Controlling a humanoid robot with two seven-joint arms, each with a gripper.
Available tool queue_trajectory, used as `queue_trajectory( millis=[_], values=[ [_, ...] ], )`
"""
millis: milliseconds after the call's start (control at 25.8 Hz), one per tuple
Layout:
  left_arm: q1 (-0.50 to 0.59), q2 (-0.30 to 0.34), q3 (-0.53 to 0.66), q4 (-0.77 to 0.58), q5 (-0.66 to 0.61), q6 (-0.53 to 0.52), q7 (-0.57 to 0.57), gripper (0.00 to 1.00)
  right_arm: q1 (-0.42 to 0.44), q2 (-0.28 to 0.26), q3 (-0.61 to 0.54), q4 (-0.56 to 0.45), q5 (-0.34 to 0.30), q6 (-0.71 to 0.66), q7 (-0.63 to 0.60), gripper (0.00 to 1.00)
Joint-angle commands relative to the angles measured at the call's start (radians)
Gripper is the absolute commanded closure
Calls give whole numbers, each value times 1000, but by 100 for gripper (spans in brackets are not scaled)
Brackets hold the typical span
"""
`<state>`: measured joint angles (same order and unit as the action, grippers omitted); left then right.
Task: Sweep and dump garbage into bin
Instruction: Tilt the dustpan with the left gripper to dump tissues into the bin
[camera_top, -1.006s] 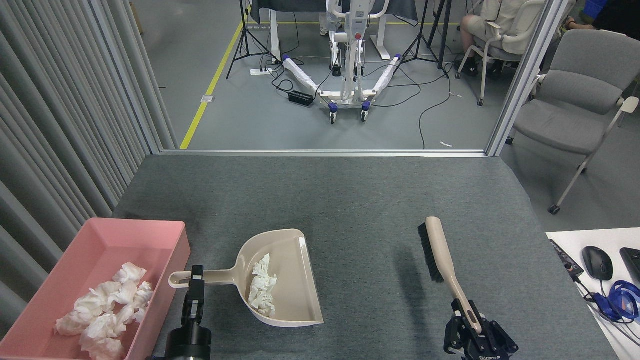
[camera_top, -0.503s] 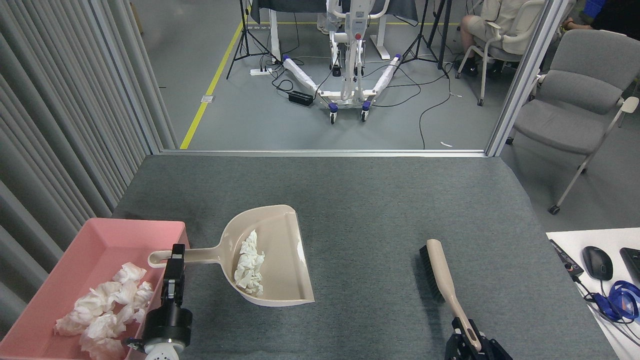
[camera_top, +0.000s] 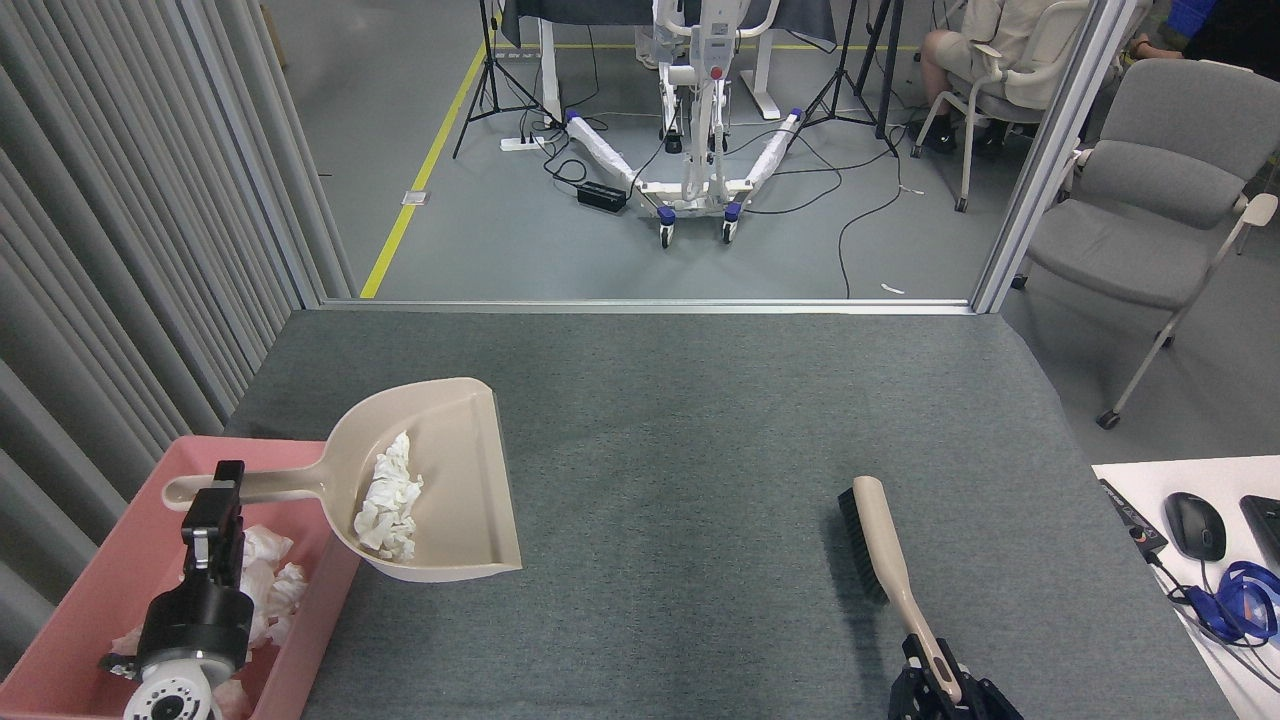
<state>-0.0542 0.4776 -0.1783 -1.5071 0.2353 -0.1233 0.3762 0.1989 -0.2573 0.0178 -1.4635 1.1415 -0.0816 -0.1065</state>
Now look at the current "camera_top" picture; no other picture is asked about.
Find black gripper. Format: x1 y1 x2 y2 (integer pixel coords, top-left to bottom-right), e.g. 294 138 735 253
138 460 257 665

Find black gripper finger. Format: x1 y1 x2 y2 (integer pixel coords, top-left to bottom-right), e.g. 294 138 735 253
888 633 953 720
945 660 1026 720

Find beige hand brush black bristles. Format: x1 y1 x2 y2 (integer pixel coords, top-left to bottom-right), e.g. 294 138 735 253
837 476 966 706

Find beige plastic dustpan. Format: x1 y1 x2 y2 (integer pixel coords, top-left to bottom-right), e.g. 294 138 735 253
162 377 524 584

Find pink plastic bin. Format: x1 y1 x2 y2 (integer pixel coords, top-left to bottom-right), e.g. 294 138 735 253
0 435 383 720

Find white crumpled tissue heap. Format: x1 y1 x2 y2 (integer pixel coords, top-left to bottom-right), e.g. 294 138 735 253
110 525 309 720

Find black flat device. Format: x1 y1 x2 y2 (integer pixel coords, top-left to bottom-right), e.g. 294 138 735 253
1098 478 1169 558

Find blue headphones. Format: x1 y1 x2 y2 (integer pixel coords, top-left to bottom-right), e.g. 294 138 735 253
1185 560 1280 646

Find white side table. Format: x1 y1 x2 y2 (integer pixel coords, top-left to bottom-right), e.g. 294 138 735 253
1092 455 1280 720

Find black computer mouse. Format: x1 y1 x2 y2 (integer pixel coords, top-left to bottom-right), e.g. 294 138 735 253
1163 491 1228 563

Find grey curtain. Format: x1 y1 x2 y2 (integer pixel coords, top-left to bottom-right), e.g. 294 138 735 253
0 0 356 681

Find grey padded chair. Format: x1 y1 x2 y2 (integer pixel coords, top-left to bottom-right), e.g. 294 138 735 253
1012 58 1280 431

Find black tripod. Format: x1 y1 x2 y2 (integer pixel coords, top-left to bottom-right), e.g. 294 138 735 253
790 0 901 159
452 0 561 161

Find white-legged desk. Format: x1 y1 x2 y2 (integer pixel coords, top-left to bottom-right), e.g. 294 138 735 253
500 0 841 126

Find white chair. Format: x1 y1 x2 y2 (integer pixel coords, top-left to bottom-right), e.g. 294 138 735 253
910 0 1096 213

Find white wheeled stand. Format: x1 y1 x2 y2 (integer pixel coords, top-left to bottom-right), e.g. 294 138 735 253
563 0 806 249

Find person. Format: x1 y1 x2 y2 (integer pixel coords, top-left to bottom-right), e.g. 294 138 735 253
1120 0 1280 81
920 0 1096 156

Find blue box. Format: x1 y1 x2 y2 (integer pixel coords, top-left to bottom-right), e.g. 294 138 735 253
1165 0 1211 41

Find long black floor cable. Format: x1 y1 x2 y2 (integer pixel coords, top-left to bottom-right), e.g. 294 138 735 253
745 130 906 299

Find silver table edge rail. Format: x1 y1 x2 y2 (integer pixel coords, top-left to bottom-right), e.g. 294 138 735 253
320 297 976 317

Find silver post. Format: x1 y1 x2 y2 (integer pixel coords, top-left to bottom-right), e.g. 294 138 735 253
970 0 1141 314

